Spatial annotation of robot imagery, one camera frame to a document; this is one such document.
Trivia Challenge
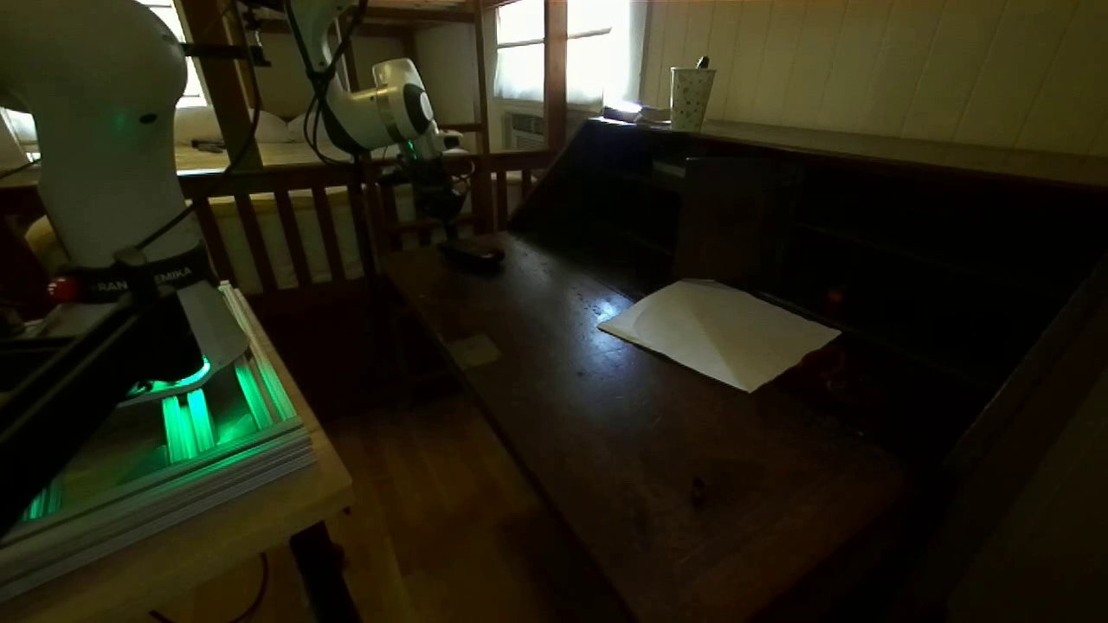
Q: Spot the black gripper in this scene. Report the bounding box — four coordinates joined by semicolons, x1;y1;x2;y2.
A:
413;160;468;240

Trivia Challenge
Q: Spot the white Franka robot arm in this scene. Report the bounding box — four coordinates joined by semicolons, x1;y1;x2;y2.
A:
0;0;466;269

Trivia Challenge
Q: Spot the white paper cup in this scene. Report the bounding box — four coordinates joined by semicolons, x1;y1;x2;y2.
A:
670;66;715;132

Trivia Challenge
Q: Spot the white paper sheet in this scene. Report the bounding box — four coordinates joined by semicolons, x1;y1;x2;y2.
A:
604;280;840;390

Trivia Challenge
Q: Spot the dark wooden secretary desk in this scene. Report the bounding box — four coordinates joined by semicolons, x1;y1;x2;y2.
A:
386;123;1108;619

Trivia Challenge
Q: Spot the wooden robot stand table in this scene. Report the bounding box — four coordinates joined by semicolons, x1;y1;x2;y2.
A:
0;285;355;623

